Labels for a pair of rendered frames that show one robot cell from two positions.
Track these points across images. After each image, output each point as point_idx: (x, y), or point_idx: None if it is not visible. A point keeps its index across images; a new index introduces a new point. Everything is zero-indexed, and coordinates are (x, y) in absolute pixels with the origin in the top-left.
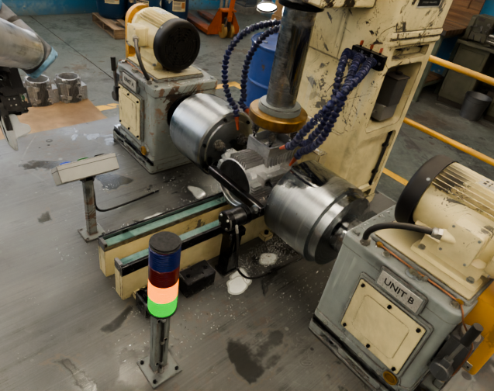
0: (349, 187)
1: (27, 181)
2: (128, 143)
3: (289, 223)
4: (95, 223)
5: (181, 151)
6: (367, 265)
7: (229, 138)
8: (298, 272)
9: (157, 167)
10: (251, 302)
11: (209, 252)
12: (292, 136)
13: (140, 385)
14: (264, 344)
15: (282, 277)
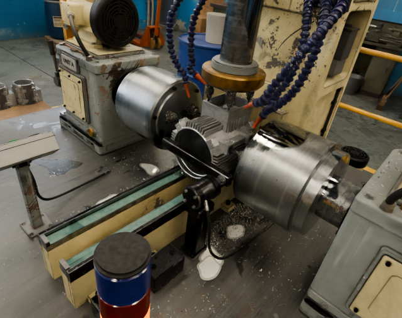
0: (331, 142)
1: None
2: (76, 129)
3: (268, 192)
4: (38, 214)
5: (129, 128)
6: (392, 237)
7: (179, 108)
8: (269, 243)
9: (106, 147)
10: (229, 288)
11: (172, 233)
12: (249, 97)
13: None
14: None
15: (255, 250)
